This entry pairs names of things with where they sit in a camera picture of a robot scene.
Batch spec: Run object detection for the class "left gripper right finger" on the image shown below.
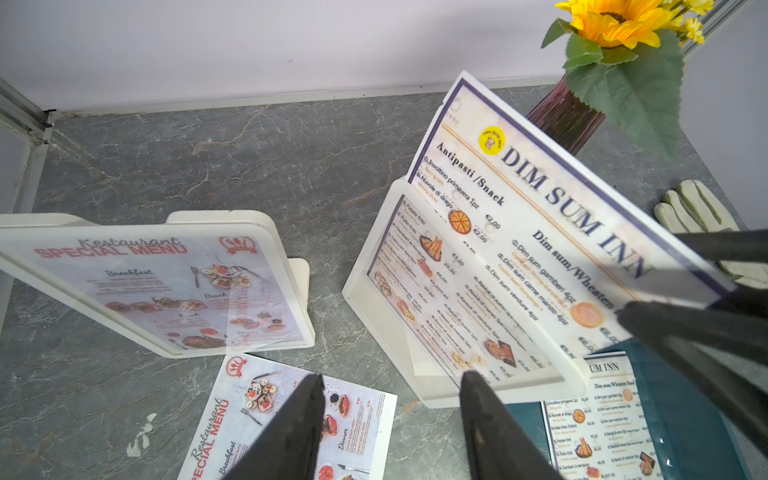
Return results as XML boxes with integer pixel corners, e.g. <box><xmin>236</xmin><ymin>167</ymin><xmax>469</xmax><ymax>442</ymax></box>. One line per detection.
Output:
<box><xmin>459</xmin><ymin>371</ymin><xmax>561</xmax><ymax>480</ymax></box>

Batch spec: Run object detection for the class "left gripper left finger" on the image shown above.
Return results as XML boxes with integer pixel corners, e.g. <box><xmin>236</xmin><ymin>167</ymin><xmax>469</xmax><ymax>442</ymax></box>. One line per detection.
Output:
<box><xmin>225</xmin><ymin>374</ymin><xmax>325</xmax><ymax>480</ymax></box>

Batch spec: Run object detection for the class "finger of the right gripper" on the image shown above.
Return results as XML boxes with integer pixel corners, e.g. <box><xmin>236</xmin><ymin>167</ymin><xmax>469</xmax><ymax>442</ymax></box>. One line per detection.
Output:
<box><xmin>618</xmin><ymin>301</ymin><xmax>767</xmax><ymax>454</ymax></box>
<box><xmin>676</xmin><ymin>230</ymin><xmax>768</xmax><ymax>264</ymax></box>

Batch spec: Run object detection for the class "red special menu sheet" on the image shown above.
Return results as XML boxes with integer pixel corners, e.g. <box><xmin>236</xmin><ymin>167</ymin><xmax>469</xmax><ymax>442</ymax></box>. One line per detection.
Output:
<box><xmin>178</xmin><ymin>353</ymin><xmax>397</xmax><ymax>479</ymax></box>

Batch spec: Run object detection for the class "yellow food menu sheet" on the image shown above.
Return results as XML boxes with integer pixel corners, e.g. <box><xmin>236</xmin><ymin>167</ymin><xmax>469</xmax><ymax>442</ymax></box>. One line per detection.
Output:
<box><xmin>404</xmin><ymin>73</ymin><xmax>734</xmax><ymax>360</ymax></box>
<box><xmin>542</xmin><ymin>352</ymin><xmax>663</xmax><ymax>480</ymax></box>

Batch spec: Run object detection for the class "white menu holder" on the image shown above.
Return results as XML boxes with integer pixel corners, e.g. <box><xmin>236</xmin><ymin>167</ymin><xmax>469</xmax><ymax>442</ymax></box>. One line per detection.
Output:
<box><xmin>1</xmin><ymin>210</ymin><xmax>315</xmax><ymax>358</ymax></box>
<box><xmin>343</xmin><ymin>179</ymin><xmax>590</xmax><ymax>409</ymax></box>

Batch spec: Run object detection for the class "beige work glove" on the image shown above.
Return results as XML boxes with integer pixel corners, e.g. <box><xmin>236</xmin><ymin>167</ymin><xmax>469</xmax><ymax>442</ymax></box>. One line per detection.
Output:
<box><xmin>653</xmin><ymin>179</ymin><xmax>767</xmax><ymax>290</ymax></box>

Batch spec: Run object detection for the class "teal plastic tray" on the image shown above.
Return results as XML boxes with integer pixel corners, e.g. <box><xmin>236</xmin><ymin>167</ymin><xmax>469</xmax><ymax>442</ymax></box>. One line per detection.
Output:
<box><xmin>507</xmin><ymin>341</ymin><xmax>747</xmax><ymax>479</ymax></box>

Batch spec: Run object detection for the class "sunflower bouquet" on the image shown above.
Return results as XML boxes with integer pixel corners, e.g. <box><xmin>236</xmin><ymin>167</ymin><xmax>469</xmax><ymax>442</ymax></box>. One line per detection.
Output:
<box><xmin>542</xmin><ymin>0</ymin><xmax>715</xmax><ymax>160</ymax></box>

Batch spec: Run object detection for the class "dark glass flower vase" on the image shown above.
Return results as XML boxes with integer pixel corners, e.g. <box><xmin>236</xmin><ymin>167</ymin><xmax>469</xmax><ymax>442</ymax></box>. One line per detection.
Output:
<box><xmin>526</xmin><ymin>77</ymin><xmax>605</xmax><ymax>156</ymax></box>

